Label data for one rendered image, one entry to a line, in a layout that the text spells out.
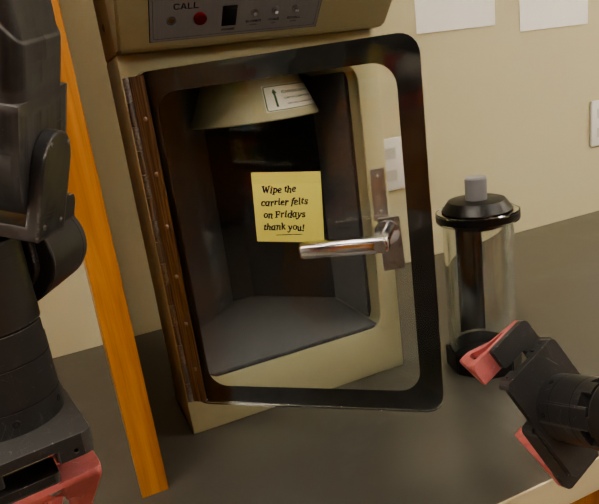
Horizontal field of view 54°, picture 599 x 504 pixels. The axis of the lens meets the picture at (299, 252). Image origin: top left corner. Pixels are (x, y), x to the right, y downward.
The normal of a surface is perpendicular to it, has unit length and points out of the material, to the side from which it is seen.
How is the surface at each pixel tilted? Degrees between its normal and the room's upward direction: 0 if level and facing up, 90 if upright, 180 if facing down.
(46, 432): 1
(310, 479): 0
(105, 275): 90
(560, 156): 90
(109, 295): 90
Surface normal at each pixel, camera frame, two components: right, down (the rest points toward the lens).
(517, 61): 0.39, 0.21
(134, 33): 0.37, 0.82
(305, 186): -0.27, 0.30
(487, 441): -0.13, -0.95
